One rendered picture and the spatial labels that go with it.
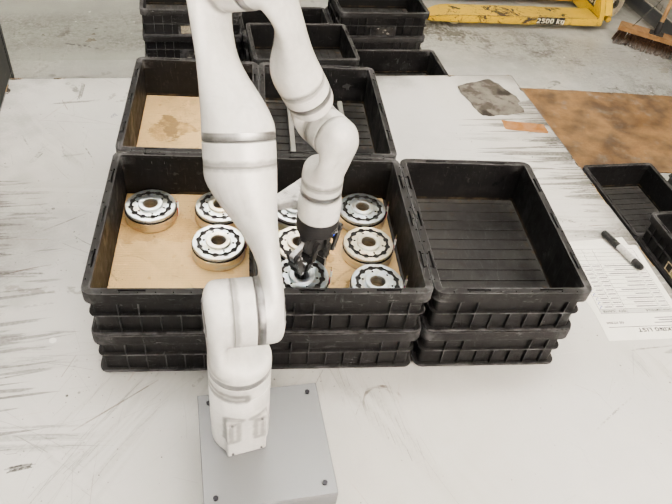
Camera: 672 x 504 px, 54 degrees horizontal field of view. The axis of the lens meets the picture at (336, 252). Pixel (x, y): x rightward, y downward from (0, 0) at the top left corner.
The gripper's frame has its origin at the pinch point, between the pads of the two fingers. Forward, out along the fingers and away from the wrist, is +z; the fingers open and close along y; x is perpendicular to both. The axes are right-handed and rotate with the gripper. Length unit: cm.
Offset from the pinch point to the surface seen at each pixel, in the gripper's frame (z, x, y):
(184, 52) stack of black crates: 47, 145, 97
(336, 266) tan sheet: 4.3, -0.5, 7.5
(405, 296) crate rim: -5.1, -18.8, 2.4
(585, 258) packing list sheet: 17, -36, 64
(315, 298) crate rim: -4.6, -7.5, -8.6
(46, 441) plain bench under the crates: 17, 16, -50
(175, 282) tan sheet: 4.3, 18.9, -17.3
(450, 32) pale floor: 88, 120, 288
